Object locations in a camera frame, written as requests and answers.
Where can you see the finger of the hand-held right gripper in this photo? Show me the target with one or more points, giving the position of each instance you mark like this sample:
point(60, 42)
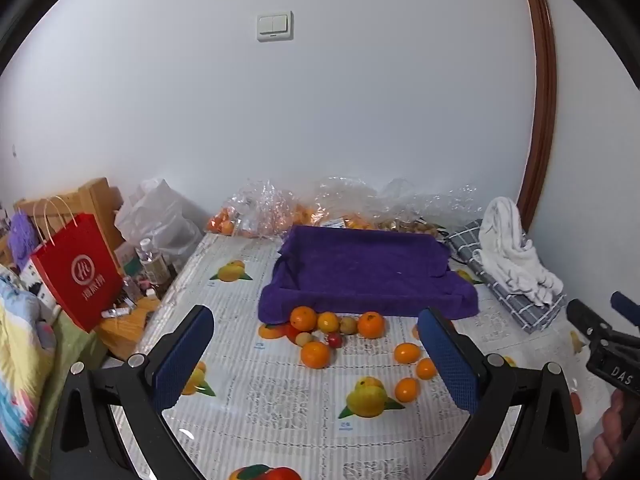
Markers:
point(627, 305)
point(585, 317)

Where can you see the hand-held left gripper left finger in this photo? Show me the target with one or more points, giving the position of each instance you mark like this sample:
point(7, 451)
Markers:
point(185, 355)

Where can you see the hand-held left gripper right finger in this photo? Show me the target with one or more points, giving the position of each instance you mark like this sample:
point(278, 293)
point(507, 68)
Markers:
point(445, 365)

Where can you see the orange kumquat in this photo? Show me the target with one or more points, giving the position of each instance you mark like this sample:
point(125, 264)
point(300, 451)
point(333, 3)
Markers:
point(328, 321)
point(406, 353)
point(406, 389)
point(426, 368)

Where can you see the mandarin with green stem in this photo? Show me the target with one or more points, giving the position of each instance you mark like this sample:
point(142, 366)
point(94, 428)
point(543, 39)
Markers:
point(371, 324)

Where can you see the green brown kiwi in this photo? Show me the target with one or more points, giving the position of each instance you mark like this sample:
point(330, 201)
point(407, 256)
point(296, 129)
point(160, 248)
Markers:
point(348, 325)

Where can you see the small tan longan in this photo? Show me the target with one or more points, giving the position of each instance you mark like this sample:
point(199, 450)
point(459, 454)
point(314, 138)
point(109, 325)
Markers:
point(303, 338)

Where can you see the small round orange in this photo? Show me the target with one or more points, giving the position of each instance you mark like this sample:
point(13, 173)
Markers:
point(303, 318)
point(315, 354)

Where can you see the purple towel lined tray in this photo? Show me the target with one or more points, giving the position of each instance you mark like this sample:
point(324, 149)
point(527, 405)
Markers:
point(365, 265)

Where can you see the person's right hand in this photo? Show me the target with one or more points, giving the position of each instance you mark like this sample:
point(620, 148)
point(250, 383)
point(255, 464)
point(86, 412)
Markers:
point(612, 425)

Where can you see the grey checked cloth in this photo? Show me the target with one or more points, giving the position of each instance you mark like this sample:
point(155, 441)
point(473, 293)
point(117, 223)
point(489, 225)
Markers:
point(522, 312)

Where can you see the wooden bedside table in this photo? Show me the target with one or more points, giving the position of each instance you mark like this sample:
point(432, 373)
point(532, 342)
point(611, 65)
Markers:
point(125, 330)

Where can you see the small white tube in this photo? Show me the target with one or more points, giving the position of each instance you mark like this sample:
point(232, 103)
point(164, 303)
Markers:
point(116, 312)

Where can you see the clear water bottle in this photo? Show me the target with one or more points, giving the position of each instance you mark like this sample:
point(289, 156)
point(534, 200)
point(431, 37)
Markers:
point(150, 260)

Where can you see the fruit print tablecloth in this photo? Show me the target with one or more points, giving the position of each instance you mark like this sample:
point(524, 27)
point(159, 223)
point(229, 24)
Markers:
point(280, 400)

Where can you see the white striped towel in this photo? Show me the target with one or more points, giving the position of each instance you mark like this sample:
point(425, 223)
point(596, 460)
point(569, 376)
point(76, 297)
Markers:
point(505, 240)

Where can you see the small red fruit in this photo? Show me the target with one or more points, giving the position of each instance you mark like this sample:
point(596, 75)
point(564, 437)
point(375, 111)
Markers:
point(334, 340)

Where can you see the green bed sheet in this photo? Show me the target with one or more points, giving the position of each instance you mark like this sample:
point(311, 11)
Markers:
point(60, 345)

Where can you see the red paper bag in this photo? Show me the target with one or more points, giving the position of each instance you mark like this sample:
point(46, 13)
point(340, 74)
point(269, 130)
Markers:
point(80, 270)

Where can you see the white plastic bag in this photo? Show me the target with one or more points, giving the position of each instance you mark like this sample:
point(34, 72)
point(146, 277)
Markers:
point(160, 220)

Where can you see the clear plastic bag of longans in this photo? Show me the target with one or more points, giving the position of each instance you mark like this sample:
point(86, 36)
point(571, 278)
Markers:
point(425, 210)

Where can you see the clear plastic bag of oranges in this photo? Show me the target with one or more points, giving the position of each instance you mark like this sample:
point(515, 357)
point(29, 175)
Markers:
point(340, 205)
point(255, 210)

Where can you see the colourful blanket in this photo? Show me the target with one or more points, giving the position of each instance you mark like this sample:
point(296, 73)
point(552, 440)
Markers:
point(20, 360)

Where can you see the purple fluffy item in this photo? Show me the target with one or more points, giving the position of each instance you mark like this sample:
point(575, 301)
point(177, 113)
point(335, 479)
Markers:
point(22, 235)

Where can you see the wooden bed frame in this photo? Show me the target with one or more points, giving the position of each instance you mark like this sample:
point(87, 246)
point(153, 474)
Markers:
point(100, 195)

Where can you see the brown wooden door frame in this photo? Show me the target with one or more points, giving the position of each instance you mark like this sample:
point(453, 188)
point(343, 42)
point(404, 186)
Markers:
point(545, 85)

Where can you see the white light switch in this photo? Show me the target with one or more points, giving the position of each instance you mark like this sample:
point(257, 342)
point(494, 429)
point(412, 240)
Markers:
point(274, 26)

